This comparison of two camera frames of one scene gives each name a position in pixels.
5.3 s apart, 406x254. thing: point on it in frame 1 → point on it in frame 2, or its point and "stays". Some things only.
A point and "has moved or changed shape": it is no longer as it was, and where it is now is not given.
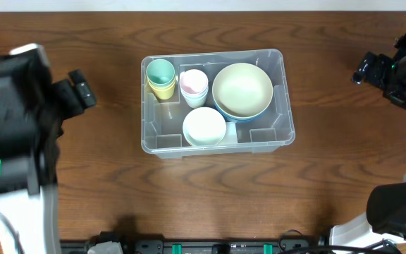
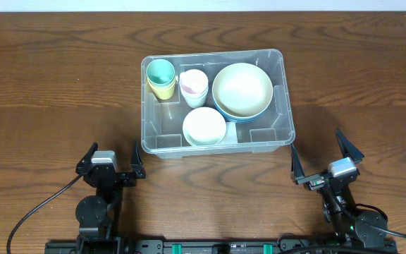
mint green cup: (160, 71) stays
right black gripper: (375, 70) → (325, 178)
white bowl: (204, 126) stays
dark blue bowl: (227, 117) has moved or changed shape
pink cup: (194, 82) stays
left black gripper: (66, 97) → (117, 177)
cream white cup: (195, 102) stays
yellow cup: (163, 94) stays
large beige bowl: (242, 90) stays
